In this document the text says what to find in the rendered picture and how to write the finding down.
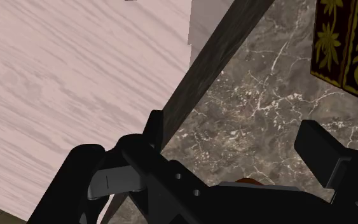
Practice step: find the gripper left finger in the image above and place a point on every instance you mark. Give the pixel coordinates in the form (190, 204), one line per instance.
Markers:
(154, 173)

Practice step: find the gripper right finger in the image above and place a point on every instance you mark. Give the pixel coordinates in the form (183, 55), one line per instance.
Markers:
(321, 149)

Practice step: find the dark patterned robot stand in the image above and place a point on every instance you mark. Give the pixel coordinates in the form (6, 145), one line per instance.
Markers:
(330, 46)

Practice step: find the pale wood table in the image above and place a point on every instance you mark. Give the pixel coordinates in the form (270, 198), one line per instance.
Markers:
(57, 77)

